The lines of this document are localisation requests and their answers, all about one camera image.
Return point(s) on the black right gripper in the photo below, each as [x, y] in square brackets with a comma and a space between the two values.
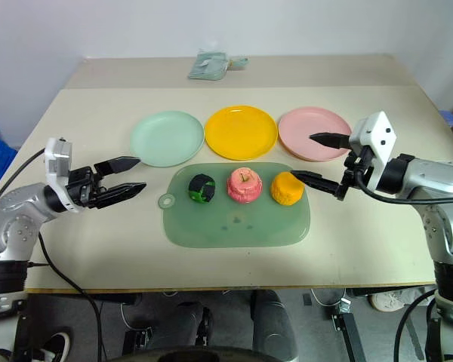
[356, 167]

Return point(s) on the black table leg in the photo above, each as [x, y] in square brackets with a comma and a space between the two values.
[349, 328]

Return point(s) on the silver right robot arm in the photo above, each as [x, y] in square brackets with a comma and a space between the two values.
[436, 181]

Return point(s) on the translucent green cutting board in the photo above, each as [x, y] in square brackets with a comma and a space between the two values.
[238, 222]

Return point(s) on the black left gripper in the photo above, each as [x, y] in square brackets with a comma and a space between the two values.
[81, 186]

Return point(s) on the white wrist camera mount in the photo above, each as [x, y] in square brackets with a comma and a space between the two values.
[375, 141]
[56, 160]

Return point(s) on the orange toy fruit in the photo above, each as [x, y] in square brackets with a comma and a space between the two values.
[287, 188]

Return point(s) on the dark green toy vegetable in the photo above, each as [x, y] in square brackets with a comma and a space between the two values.
[202, 188]

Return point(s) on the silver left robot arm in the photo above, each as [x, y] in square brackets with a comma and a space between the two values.
[19, 211]

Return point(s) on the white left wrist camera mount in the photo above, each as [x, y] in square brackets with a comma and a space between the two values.
[56, 160]

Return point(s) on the blue lavender container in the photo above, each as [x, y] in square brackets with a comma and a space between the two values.
[448, 117]

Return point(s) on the pink toy apple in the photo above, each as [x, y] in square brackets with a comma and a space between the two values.
[244, 184]

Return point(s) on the yellow plate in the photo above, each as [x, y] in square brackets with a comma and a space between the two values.
[241, 132]

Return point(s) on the black sneaker with white sole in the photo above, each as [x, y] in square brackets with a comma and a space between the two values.
[56, 345]

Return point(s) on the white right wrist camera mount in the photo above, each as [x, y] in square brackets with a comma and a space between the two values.
[375, 141]

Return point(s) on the pink plate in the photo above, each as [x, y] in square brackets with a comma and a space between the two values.
[309, 126]

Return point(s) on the folded teal cloth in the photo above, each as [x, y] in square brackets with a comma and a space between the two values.
[208, 65]

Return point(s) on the mint green plate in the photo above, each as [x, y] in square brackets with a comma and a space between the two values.
[167, 138]

